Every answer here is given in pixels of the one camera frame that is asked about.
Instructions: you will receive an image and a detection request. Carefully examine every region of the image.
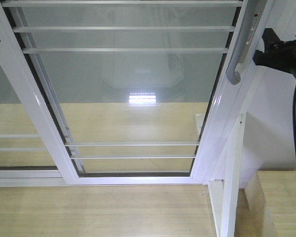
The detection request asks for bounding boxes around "white fixed glass door panel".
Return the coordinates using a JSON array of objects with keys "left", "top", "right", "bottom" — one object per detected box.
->
[{"left": 0, "top": 46, "right": 67, "bottom": 187}]

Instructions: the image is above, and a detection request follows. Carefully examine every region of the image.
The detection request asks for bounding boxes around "silver door handle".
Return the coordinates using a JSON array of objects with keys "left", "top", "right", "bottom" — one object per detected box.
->
[{"left": 225, "top": 0, "right": 261, "bottom": 85}]

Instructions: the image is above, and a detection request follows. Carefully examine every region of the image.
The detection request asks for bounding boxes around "white framed glass sliding door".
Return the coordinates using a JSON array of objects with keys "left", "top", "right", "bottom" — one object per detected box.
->
[{"left": 0, "top": 0, "right": 273, "bottom": 185}]

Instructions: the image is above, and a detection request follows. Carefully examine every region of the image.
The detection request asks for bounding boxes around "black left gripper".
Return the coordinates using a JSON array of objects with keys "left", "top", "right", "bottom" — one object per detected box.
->
[{"left": 253, "top": 28, "right": 296, "bottom": 79}]

